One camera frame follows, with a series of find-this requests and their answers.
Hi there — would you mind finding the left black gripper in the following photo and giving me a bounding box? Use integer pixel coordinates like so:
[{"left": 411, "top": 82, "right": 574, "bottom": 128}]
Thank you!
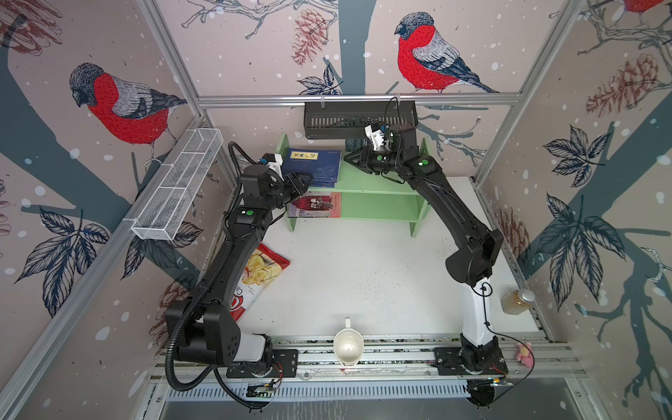
[{"left": 263, "top": 171, "right": 313, "bottom": 213}]

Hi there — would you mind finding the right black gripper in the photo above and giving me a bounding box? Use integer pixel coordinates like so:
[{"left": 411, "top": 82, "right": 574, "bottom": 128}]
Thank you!
[{"left": 345, "top": 143, "right": 406, "bottom": 175}]

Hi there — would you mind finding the pink red illustrated book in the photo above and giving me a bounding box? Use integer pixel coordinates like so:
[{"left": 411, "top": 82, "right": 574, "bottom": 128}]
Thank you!
[{"left": 287, "top": 192, "right": 341, "bottom": 219}]

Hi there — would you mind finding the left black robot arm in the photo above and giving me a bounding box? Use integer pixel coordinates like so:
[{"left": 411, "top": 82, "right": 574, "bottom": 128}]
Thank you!
[{"left": 166, "top": 164, "right": 313, "bottom": 371}]

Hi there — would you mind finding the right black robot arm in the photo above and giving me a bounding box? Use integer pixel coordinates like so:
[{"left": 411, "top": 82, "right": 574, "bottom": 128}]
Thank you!
[{"left": 345, "top": 122, "right": 503, "bottom": 351}]

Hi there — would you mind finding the green wooden two-tier shelf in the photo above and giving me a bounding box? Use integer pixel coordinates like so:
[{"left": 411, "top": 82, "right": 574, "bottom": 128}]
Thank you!
[{"left": 285, "top": 161, "right": 431, "bottom": 236}]

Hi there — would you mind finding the black hanging slotted basket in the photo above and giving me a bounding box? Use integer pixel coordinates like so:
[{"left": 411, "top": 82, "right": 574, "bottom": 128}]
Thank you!
[{"left": 304, "top": 100, "right": 418, "bottom": 140}]

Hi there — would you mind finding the red snack bag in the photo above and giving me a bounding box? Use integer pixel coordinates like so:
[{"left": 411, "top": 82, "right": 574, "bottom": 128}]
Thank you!
[{"left": 229, "top": 243, "right": 291, "bottom": 322}]

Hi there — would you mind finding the white ceramic pitcher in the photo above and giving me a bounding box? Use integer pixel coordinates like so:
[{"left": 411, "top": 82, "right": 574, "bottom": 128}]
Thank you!
[{"left": 332, "top": 317, "right": 365, "bottom": 368}]

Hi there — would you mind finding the amber bottle white cap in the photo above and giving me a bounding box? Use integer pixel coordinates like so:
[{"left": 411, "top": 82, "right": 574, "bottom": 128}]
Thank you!
[{"left": 500, "top": 289, "right": 536, "bottom": 315}]

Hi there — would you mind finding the small circuit board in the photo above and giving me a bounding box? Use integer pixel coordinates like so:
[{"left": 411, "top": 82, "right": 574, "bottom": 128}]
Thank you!
[{"left": 246, "top": 383, "right": 276, "bottom": 401}]

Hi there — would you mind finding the pink small toy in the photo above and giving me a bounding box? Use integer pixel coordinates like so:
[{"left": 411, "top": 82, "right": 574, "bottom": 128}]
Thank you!
[{"left": 516, "top": 343, "right": 535, "bottom": 369}]

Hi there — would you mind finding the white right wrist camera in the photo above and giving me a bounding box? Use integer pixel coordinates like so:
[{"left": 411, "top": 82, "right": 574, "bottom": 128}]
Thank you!
[{"left": 365, "top": 122, "right": 387, "bottom": 152}]

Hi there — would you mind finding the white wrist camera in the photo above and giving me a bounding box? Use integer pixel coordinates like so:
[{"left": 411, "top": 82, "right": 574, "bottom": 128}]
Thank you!
[
  {"left": 260, "top": 153, "right": 283, "bottom": 178},
  {"left": 365, "top": 122, "right": 387, "bottom": 152}
]

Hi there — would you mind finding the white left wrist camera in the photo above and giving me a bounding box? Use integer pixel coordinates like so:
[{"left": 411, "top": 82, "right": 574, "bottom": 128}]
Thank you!
[{"left": 260, "top": 153, "right": 283, "bottom": 178}]

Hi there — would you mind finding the left black corrugated cable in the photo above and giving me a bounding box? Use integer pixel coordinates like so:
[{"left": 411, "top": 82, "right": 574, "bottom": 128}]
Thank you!
[{"left": 164, "top": 140, "right": 274, "bottom": 411}]

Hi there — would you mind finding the white wire mesh tray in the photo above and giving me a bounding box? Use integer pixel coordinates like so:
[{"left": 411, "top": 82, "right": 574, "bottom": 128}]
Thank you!
[{"left": 131, "top": 128, "right": 223, "bottom": 241}]

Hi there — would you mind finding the right black thin cable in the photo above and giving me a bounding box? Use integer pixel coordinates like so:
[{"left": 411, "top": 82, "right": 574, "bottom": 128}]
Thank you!
[{"left": 471, "top": 280, "right": 537, "bottom": 392}]

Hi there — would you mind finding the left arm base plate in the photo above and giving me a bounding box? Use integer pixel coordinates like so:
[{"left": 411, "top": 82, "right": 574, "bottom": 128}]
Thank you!
[{"left": 226, "top": 349, "right": 299, "bottom": 380}]

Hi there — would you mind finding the aluminium mounting rail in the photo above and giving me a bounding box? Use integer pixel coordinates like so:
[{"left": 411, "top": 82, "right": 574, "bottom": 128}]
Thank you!
[{"left": 151, "top": 338, "right": 584, "bottom": 382}]

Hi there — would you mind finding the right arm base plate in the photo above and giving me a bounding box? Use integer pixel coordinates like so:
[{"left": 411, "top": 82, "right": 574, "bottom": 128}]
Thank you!
[{"left": 432, "top": 348, "right": 509, "bottom": 376}]

